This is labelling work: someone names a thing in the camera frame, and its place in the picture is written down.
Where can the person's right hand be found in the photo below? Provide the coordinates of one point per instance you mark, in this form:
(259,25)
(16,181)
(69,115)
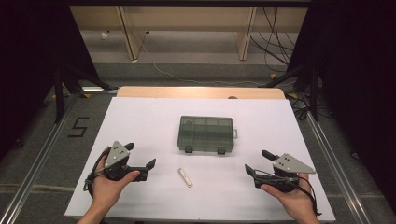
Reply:
(295,199)

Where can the person's left hand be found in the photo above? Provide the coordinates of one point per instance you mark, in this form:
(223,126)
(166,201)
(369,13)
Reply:
(104,189)

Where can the light wooden table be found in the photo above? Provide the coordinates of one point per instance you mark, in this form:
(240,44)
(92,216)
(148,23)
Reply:
(199,92)

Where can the white table sheet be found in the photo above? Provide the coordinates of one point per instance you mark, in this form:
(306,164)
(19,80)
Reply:
(218,193)

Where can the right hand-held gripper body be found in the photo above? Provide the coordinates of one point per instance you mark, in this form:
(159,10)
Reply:
(288,165)

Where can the smoky clear plastic compartment box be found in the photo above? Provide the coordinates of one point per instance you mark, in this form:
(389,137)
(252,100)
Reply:
(205,133)

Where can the dark curtain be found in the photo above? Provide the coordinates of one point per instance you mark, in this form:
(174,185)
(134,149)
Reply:
(358,77)
(31,62)

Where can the small white floor object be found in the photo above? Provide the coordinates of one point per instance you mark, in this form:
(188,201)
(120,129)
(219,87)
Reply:
(104,35)

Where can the aluminium floor rail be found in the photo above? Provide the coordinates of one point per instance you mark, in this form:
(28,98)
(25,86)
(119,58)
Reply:
(37,165)
(339,174)

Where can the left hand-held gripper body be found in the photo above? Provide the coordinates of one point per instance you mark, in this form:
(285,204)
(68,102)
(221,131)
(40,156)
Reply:
(115,157)

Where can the beige wooden desk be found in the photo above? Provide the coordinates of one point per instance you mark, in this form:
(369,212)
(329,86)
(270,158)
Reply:
(186,17)

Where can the black metal stand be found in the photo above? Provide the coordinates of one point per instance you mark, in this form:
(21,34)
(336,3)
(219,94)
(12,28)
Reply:
(59,93)
(313,93)

